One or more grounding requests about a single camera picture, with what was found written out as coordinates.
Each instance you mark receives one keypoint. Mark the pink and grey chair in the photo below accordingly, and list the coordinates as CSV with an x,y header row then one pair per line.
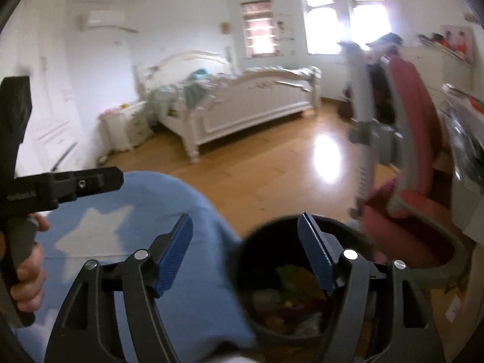
x,y
412,94

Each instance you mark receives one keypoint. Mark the bright window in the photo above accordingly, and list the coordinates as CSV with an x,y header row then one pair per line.
x,y
368,11
321,22

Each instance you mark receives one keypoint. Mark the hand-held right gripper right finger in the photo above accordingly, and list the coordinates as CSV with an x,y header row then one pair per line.
x,y
315,257

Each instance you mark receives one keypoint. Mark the white wardrobe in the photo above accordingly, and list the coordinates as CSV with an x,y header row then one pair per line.
x,y
49,102

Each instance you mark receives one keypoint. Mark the green wrapper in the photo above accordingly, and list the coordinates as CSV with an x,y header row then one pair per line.
x,y
286,274

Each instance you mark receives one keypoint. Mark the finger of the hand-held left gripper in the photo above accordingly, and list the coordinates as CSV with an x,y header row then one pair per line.
x,y
102,182

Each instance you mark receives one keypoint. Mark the black trash bin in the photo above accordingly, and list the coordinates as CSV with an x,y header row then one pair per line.
x,y
261,242

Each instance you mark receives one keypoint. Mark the white nightstand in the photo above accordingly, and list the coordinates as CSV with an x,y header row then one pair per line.
x,y
124,128

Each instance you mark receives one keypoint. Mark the white dresser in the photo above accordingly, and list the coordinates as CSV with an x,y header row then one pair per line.
x,y
427,68

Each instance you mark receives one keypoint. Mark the window with roman shade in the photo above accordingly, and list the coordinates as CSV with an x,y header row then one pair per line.
x,y
259,30

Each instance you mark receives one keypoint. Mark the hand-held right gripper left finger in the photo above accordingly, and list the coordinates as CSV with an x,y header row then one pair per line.
x,y
176,257

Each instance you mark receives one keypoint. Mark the person's left hand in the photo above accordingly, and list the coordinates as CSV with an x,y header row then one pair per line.
x,y
32,283

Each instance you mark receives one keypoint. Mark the white air conditioner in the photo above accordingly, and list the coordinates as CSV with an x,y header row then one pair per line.
x,y
106,19

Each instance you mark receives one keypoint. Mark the small wall ornament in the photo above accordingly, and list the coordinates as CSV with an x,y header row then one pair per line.
x,y
225,27

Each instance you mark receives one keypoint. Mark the orange snack packet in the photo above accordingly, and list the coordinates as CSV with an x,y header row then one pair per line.
x,y
306,283

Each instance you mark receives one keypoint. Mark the blue tablecloth with white stars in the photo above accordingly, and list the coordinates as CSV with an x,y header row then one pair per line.
x,y
151,196

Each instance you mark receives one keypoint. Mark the framed photo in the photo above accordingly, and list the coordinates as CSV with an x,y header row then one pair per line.
x,y
457,43

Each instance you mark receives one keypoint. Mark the white bed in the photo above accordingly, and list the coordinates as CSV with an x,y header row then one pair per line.
x,y
257,109

